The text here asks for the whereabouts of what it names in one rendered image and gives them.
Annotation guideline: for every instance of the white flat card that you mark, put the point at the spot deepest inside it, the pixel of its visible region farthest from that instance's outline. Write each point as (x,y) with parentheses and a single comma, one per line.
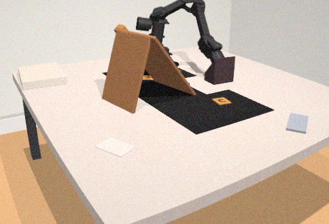
(115,147)

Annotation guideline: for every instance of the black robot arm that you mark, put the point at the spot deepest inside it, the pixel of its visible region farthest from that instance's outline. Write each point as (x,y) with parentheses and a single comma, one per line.
(207,45)

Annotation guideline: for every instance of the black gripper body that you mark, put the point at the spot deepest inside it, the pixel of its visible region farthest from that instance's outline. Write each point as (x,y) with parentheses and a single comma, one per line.
(159,37)

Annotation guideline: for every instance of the cream flat block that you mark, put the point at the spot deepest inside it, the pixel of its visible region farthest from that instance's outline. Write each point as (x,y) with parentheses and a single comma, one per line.
(41,75)

